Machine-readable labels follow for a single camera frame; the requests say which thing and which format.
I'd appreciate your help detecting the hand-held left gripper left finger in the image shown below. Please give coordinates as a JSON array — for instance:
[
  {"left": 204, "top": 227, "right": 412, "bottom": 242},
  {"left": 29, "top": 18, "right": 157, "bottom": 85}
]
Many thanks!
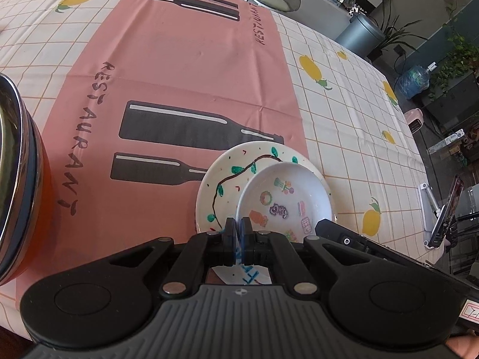
[{"left": 100, "top": 217, "right": 238, "bottom": 297}]

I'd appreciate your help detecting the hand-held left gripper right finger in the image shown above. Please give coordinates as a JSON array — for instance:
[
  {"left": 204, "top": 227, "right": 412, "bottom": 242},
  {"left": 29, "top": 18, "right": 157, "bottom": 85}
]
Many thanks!
[{"left": 241, "top": 217, "right": 375, "bottom": 295}]

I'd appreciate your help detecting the small white sticker dish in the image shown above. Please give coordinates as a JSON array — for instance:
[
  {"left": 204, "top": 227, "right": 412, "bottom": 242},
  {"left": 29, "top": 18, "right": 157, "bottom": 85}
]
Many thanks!
[{"left": 236, "top": 162, "right": 336, "bottom": 244}]

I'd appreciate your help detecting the white hand-painted plate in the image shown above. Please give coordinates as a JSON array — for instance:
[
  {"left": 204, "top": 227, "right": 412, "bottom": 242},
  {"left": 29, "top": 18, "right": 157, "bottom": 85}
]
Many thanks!
[{"left": 195, "top": 140, "right": 338, "bottom": 285}]

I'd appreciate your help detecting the stainless steel bowl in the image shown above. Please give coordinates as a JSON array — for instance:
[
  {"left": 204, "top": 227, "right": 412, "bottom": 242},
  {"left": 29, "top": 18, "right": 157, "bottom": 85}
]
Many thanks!
[{"left": 0, "top": 72, "right": 54, "bottom": 285}]

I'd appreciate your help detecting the person's right hand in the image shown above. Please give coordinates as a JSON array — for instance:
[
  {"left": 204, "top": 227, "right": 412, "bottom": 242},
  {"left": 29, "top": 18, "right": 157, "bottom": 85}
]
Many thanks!
[{"left": 445, "top": 336, "right": 479, "bottom": 359}]

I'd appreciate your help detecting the phone on stand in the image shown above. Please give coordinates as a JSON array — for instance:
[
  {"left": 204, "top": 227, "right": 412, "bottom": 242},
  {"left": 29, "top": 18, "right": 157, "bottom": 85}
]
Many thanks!
[{"left": 428, "top": 174, "right": 465, "bottom": 250}]

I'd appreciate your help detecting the long cardboard box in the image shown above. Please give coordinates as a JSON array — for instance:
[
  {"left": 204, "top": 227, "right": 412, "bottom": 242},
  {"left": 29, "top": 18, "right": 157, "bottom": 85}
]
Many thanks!
[{"left": 428, "top": 129, "right": 465, "bottom": 154}]

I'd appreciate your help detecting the small pink appliance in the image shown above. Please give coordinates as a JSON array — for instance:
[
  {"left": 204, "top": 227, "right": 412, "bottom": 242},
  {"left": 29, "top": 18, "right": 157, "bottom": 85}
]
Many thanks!
[{"left": 406, "top": 107, "right": 424, "bottom": 134}]

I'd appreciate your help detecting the blue water jug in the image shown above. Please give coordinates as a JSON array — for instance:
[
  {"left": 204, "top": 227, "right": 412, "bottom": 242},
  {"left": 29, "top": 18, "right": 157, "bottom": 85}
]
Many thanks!
[{"left": 395, "top": 61, "right": 439, "bottom": 100}]

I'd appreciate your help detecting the checked pink printed tablecloth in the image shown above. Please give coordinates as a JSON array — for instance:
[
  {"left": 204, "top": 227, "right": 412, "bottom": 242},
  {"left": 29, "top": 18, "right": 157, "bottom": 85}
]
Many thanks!
[{"left": 0, "top": 0, "right": 432, "bottom": 345}]

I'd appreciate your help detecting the trailing green plant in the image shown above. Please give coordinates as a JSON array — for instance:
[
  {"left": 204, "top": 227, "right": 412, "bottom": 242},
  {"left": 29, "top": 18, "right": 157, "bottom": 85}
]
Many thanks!
[{"left": 430, "top": 33, "right": 479, "bottom": 98}]

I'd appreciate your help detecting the grey trash bin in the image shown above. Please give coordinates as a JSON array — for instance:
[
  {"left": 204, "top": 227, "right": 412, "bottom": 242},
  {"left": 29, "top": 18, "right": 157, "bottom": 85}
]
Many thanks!
[{"left": 334, "top": 13, "right": 386, "bottom": 59}]

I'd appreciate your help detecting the long-leaf potted plant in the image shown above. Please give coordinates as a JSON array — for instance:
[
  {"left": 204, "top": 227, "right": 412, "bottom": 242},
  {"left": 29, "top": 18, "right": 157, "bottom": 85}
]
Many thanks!
[{"left": 370, "top": 0, "right": 428, "bottom": 57}]

